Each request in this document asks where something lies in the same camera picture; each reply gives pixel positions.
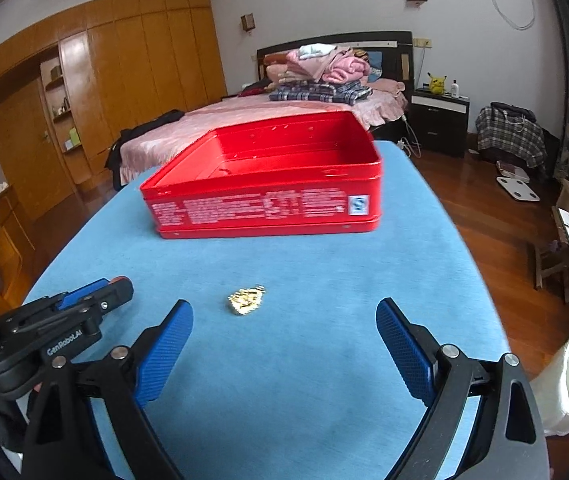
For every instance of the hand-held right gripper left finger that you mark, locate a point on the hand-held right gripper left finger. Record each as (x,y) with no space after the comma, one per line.
(164,355)

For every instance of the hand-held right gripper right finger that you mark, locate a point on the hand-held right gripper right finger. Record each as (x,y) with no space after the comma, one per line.
(404,350)

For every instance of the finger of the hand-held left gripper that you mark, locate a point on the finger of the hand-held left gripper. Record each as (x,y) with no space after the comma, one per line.
(84,294)
(114,300)

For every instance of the gold brooch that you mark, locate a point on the gold brooch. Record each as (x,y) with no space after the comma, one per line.
(244,301)

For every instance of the red tin box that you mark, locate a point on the red tin box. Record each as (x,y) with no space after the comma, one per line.
(264,207)

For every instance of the wooden side desk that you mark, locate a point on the wooden side desk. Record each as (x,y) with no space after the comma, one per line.
(9,240)

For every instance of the blue tablecloth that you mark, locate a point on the blue tablecloth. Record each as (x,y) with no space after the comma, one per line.
(289,360)

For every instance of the white waste bin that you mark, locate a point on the white waste bin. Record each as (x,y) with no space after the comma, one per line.
(554,390)

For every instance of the green box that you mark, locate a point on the green box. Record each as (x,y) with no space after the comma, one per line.
(73,139)

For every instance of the wooden door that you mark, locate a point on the wooden door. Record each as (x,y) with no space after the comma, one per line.
(24,150)

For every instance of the dark wooden stool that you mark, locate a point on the dark wooden stool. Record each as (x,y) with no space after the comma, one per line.
(554,265)

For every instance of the black jacket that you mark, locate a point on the black jacket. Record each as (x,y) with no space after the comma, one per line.
(154,122)

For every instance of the white bathroom scale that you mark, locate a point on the white bathroom scale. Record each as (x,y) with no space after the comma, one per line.
(518,190)

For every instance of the bed with pink bedspread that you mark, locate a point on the bed with pink bedspread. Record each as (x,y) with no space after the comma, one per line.
(214,120)

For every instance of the black nightstand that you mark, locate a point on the black nightstand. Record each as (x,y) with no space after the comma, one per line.
(439,125)

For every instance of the plaid bag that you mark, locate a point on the plaid bag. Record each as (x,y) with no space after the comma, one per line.
(509,135)

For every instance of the wooden wardrobe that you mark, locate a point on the wooden wardrobe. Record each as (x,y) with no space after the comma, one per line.
(164,60)

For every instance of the pink pillow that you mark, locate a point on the pink pillow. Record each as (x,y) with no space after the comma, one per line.
(389,86)

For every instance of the white lotion bottle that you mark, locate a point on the white lotion bottle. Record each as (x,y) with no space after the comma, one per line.
(455,90)

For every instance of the yellow plush toy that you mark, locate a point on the yellow plush toy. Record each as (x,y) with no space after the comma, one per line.
(437,84)

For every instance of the plaid folded cloth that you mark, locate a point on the plaid folded cloth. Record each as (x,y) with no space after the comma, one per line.
(314,92)

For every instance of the pile of pink clothes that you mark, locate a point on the pile of pink clothes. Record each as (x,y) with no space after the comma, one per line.
(309,67)

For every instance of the white folded cloth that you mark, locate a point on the white folded cloth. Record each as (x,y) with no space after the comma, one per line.
(314,50)

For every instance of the wall socket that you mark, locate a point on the wall socket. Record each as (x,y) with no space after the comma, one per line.
(423,42)

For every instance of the small wall lamp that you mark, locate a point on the small wall lamp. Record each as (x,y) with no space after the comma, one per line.
(248,21)

